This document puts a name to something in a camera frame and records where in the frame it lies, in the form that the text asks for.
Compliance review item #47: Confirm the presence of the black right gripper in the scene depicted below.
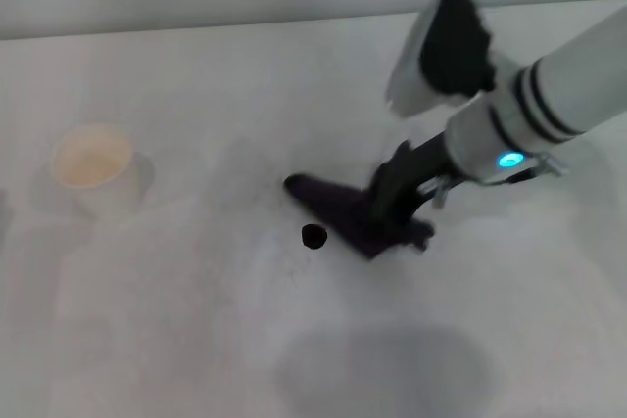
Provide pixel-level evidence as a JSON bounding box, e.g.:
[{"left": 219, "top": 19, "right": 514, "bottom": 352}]
[{"left": 366, "top": 131, "right": 455, "bottom": 254}]

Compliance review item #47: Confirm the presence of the purple rag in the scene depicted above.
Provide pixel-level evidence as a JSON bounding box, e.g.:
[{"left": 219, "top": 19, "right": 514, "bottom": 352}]
[{"left": 283, "top": 172, "right": 436, "bottom": 261}]

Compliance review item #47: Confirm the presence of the white paper cup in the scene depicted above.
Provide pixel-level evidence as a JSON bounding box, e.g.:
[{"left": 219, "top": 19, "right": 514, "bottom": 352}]
[{"left": 49, "top": 122, "right": 156, "bottom": 221}]

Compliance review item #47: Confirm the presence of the black water stain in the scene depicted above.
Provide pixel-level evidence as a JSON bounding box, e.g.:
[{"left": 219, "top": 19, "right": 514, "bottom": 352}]
[{"left": 300, "top": 222, "right": 328, "bottom": 251}]

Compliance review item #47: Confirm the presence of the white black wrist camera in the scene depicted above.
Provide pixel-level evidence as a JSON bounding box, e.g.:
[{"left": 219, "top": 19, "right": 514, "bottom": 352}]
[{"left": 384, "top": 0, "right": 497, "bottom": 119}]

